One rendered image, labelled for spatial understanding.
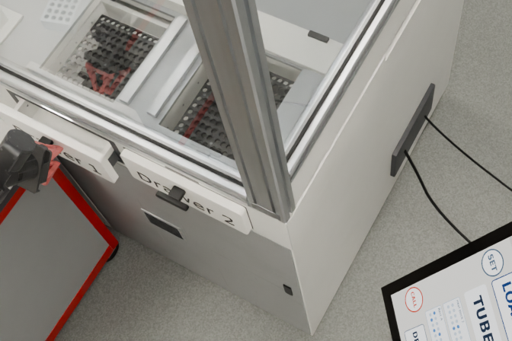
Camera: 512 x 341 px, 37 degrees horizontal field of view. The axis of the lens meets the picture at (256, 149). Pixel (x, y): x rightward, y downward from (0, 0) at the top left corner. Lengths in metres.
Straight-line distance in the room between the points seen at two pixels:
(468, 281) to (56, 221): 1.19
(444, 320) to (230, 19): 0.62
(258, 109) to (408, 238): 1.43
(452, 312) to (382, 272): 1.15
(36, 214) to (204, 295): 0.66
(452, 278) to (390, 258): 1.16
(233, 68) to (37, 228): 1.13
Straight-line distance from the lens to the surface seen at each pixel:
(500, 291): 1.19
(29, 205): 1.94
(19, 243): 1.99
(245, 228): 1.53
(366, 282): 2.38
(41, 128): 1.66
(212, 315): 2.39
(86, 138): 1.73
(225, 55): 0.96
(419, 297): 1.30
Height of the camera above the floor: 2.27
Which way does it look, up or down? 62 degrees down
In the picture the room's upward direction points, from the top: 15 degrees counter-clockwise
